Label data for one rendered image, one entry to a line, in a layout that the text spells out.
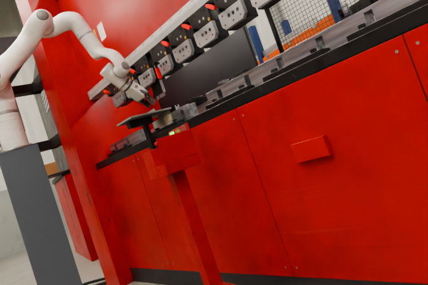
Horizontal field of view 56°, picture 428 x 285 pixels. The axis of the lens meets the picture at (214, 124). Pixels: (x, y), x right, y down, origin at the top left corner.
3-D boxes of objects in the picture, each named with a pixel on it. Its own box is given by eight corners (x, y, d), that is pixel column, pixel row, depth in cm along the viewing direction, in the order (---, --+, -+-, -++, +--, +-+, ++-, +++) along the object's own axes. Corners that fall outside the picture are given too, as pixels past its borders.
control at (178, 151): (150, 180, 175) (137, 141, 176) (181, 168, 183) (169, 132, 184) (168, 175, 158) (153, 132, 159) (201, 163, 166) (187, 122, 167)
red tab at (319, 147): (296, 163, 146) (290, 145, 147) (299, 161, 147) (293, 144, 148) (329, 155, 135) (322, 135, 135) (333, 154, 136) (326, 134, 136)
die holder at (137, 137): (113, 158, 291) (109, 145, 292) (120, 156, 295) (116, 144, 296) (144, 143, 253) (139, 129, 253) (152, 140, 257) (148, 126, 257)
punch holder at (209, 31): (198, 49, 192) (186, 18, 193) (211, 48, 198) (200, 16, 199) (216, 36, 181) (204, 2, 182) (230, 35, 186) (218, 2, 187)
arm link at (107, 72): (130, 73, 221) (122, 81, 226) (111, 58, 216) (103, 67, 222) (125, 83, 215) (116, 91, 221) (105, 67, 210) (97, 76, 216)
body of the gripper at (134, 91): (134, 77, 220) (149, 90, 224) (125, 83, 228) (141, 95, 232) (127, 86, 216) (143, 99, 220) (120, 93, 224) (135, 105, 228)
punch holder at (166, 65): (158, 77, 223) (148, 50, 224) (170, 76, 228) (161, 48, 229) (171, 68, 211) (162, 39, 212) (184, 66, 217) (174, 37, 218)
